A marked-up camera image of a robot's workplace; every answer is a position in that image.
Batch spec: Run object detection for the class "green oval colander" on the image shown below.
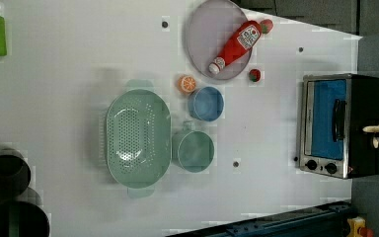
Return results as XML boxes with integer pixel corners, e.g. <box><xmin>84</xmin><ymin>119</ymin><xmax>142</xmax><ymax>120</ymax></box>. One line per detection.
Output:
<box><xmin>105</xmin><ymin>79</ymin><xmax>172</xmax><ymax>198</ymax></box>

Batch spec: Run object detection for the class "black round container upper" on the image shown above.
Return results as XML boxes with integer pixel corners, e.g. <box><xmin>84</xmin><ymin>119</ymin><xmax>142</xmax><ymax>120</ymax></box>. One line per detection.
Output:
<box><xmin>0</xmin><ymin>149</ymin><xmax>32</xmax><ymax>198</ymax></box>

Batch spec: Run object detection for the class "red ketchup bottle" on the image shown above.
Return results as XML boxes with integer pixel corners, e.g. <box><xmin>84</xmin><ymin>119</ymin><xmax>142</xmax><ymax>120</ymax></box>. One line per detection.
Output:
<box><xmin>208</xmin><ymin>21</ymin><xmax>266</xmax><ymax>75</ymax></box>

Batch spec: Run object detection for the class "black round container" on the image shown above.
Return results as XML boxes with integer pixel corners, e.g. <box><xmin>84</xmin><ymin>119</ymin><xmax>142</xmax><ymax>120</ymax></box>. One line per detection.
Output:
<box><xmin>0</xmin><ymin>149</ymin><xmax>32</xmax><ymax>198</ymax></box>
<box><xmin>0</xmin><ymin>200</ymin><xmax>50</xmax><ymax>237</ymax></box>

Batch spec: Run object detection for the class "grey round plate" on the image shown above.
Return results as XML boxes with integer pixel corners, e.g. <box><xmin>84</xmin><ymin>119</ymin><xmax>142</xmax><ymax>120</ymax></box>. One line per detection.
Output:
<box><xmin>186</xmin><ymin>0</ymin><xmax>252</xmax><ymax>80</ymax></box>

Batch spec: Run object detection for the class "blue bowl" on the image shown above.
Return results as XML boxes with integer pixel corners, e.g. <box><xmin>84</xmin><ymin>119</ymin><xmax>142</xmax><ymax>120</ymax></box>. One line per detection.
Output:
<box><xmin>188</xmin><ymin>87</ymin><xmax>224</xmax><ymax>121</ymax></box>

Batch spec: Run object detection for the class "silver black toaster oven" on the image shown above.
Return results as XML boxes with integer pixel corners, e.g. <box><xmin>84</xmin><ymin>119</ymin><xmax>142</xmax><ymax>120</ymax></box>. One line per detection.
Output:
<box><xmin>299</xmin><ymin>73</ymin><xmax>379</xmax><ymax>180</ymax></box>

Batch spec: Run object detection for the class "green cup with handle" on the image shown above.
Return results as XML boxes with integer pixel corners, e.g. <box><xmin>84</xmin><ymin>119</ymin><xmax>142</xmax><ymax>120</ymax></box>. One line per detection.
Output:
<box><xmin>172</xmin><ymin>120</ymin><xmax>215</xmax><ymax>173</ymax></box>

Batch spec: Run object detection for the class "red strawberry toy at edge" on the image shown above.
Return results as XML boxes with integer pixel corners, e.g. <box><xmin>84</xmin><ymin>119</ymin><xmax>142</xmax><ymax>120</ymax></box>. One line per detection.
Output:
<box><xmin>260</xmin><ymin>19</ymin><xmax>273</xmax><ymax>34</ymax></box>

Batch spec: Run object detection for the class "black round container lower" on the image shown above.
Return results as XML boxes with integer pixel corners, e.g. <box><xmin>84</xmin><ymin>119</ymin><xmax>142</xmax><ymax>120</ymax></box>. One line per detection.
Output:
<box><xmin>0</xmin><ymin>200</ymin><xmax>50</xmax><ymax>237</ymax></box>

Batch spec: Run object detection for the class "blue metal table frame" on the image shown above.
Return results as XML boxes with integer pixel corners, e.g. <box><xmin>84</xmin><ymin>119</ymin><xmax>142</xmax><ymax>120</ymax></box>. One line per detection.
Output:
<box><xmin>168</xmin><ymin>201</ymin><xmax>357</xmax><ymax>237</ymax></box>

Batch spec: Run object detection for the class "orange slice toy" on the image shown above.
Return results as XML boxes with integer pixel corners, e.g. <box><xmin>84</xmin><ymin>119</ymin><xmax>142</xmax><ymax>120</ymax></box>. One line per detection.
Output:
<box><xmin>178</xmin><ymin>75</ymin><xmax>196</xmax><ymax>94</ymax></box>

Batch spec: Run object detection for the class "red strawberry toy near plate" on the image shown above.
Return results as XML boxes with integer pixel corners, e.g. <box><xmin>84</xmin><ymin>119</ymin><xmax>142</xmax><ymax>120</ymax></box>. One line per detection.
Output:
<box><xmin>249</xmin><ymin>69</ymin><xmax>261</xmax><ymax>82</ymax></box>

